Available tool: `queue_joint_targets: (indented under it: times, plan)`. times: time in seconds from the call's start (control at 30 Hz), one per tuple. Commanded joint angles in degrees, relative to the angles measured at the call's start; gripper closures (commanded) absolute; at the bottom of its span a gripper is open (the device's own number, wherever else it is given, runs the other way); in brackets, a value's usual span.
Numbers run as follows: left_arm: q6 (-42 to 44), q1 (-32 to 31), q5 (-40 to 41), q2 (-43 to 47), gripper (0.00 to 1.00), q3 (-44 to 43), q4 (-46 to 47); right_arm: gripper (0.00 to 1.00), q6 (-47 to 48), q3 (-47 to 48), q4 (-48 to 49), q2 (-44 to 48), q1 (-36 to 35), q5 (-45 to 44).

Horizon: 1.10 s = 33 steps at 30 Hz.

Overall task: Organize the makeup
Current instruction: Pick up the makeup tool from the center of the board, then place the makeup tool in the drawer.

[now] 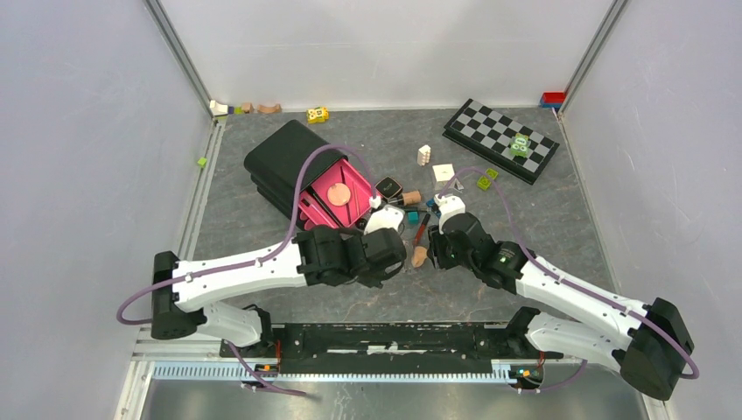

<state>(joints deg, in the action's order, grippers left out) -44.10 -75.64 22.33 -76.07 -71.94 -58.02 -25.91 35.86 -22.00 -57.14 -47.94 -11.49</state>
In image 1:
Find pink top drawer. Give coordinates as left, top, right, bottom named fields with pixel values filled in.
left=297, top=158, right=376, bottom=229

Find round wooden disc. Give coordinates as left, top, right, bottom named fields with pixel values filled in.
left=326, top=182, right=352, bottom=207

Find black makeup brush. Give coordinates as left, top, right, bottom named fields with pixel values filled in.
left=307, top=186, right=343, bottom=228

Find black makeup organizer box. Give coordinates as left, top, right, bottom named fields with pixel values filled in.
left=243, top=119, right=327, bottom=218

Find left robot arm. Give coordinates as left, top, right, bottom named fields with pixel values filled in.
left=150, top=226, right=407, bottom=357

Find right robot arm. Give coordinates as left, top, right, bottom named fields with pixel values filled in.
left=428, top=213, right=699, bottom=401

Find beige makeup sponge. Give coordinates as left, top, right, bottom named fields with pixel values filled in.
left=411, top=245, right=428, bottom=269

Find red lip pencil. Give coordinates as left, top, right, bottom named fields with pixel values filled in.
left=413, top=213, right=431, bottom=247

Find green lego brick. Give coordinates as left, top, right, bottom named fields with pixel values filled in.
left=477, top=169, right=499, bottom=191

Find foundation bottle beige cap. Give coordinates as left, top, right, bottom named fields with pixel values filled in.
left=389, top=190, right=423, bottom=207

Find black compact case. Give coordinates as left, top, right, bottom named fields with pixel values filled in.
left=374, top=177, right=403, bottom=200

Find white cube box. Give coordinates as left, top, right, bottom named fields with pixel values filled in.
left=432, top=164, right=455, bottom=192

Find white stacked block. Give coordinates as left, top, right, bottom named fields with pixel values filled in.
left=416, top=144, right=431, bottom=166

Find green toy monster block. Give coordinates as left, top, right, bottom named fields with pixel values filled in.
left=509, top=133, right=530, bottom=158

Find chessboard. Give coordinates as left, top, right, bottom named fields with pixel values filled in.
left=443, top=99, right=559, bottom=185

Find yellow toy block face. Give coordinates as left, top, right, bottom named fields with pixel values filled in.
left=306, top=107, right=330, bottom=124

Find red blue bricks stack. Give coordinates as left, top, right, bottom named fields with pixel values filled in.
left=539, top=92, right=566, bottom=109

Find wooden arch block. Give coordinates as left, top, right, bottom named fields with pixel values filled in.
left=255, top=103, right=283, bottom=114

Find white corner block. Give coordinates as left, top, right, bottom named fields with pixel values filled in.
left=209, top=100, right=230, bottom=117

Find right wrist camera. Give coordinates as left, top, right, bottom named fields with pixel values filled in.
left=434, top=194, right=466, bottom=231

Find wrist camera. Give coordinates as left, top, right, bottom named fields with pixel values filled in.
left=364, top=196, right=405, bottom=235
left=434, top=194, right=466, bottom=231

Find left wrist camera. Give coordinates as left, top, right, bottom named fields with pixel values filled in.
left=364, top=196, right=405, bottom=235

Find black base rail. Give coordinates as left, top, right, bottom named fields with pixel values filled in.
left=237, top=322, right=562, bottom=375

